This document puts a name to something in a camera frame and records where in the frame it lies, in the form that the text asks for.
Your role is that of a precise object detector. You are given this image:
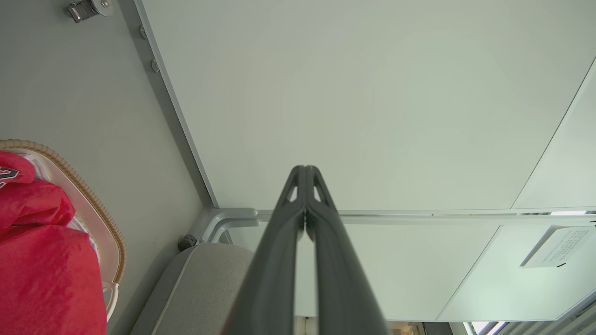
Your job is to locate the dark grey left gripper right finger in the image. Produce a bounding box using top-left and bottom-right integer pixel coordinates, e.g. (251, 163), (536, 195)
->
(305, 165), (390, 335)

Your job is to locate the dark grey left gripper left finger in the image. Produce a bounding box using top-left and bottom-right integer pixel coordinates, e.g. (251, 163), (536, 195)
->
(223, 165), (308, 335)

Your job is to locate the red and white garment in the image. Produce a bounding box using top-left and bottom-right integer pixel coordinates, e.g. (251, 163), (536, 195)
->
(0, 150), (108, 335)

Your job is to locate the grey fabric sofa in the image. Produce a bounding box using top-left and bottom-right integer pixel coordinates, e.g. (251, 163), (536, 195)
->
(129, 242), (262, 335)

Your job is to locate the white laundry basket brown rim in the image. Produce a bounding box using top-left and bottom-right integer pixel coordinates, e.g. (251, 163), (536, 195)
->
(0, 139), (127, 322)

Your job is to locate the white paper notice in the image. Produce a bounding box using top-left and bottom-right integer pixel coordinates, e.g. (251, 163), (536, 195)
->
(520, 225), (596, 269)

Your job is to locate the metal caster wheel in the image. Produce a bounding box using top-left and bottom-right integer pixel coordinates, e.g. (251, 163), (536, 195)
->
(65, 0), (114, 24)

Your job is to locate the grey metal frame rail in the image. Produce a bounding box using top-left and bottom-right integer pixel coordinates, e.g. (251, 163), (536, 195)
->
(199, 208), (596, 244)

